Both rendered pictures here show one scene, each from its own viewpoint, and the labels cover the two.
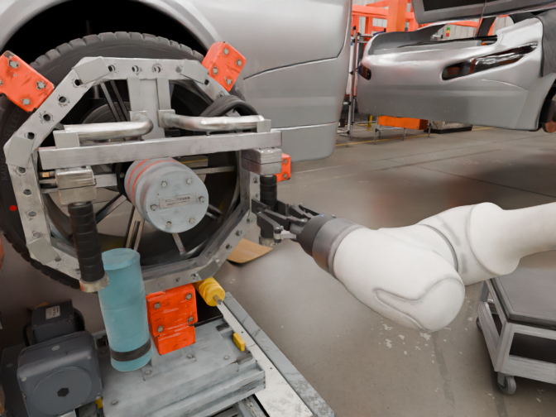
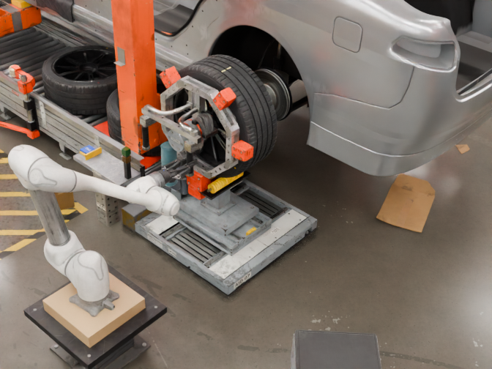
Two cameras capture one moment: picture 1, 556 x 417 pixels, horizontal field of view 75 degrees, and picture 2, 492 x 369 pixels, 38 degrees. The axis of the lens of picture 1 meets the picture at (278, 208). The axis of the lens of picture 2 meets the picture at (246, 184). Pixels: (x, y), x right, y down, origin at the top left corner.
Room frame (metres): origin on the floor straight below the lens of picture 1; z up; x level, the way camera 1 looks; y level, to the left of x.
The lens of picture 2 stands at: (0.05, -2.90, 2.94)
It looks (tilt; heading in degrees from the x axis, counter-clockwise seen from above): 37 degrees down; 71
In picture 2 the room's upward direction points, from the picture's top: 3 degrees clockwise
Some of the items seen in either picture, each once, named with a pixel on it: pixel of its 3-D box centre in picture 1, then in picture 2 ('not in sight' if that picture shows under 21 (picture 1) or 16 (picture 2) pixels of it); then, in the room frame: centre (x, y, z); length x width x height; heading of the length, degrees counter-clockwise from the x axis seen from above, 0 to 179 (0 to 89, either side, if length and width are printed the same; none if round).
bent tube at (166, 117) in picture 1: (210, 104); (195, 115); (0.78, 0.14, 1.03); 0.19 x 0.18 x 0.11; 31
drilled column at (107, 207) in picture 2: not in sight; (106, 193); (0.33, 0.66, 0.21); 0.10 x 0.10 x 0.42; 31
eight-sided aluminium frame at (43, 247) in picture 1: (155, 183); (198, 128); (0.83, 0.29, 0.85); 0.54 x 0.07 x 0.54; 121
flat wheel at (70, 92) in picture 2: not in sight; (89, 78); (0.39, 1.83, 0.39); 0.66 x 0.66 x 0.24
